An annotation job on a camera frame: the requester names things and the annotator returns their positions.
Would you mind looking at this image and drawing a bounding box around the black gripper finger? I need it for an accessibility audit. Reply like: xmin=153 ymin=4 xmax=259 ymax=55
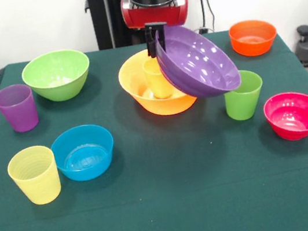
xmin=143 ymin=27 xmax=158 ymax=59
xmin=156 ymin=25 xmax=168 ymax=52

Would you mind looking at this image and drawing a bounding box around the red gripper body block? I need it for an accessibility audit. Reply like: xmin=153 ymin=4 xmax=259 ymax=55
xmin=119 ymin=0 xmax=193 ymax=35

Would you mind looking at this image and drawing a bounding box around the large yellow-orange bowl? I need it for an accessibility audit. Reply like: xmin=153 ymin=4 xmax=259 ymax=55
xmin=114 ymin=42 xmax=201 ymax=123

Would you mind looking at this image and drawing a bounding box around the orange cup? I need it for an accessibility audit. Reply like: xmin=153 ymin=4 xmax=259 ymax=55
xmin=141 ymin=55 xmax=176 ymax=102

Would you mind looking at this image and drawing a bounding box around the purple bowl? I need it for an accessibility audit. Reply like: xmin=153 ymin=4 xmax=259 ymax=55
xmin=151 ymin=15 xmax=244 ymax=105

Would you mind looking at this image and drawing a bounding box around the red-orange bowl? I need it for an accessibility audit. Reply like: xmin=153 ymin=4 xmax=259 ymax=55
xmin=227 ymin=16 xmax=281 ymax=60

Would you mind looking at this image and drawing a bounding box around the green bowl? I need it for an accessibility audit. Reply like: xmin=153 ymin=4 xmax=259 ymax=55
xmin=18 ymin=45 xmax=95 ymax=108

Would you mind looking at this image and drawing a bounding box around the green cup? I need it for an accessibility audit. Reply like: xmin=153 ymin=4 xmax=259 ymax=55
xmin=220 ymin=67 xmax=269 ymax=124

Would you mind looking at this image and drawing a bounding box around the blue bowl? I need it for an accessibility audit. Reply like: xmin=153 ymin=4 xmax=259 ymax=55
xmin=47 ymin=120 xmax=120 ymax=186

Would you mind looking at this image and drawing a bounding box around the purple cup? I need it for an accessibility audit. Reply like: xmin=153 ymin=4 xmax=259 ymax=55
xmin=0 ymin=81 xmax=41 ymax=137

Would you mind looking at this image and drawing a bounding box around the pink bowl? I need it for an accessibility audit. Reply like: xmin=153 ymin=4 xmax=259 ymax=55
xmin=261 ymin=89 xmax=308 ymax=145

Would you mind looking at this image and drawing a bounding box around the dark green tablecloth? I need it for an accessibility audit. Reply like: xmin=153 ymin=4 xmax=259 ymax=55
xmin=0 ymin=16 xmax=308 ymax=231

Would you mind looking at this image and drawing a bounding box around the yellow cup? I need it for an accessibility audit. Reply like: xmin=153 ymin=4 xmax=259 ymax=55
xmin=4 ymin=142 xmax=64 ymax=210

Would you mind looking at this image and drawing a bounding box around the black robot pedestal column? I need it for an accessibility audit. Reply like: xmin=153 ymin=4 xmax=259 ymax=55
xmin=83 ymin=0 xmax=190 ymax=52

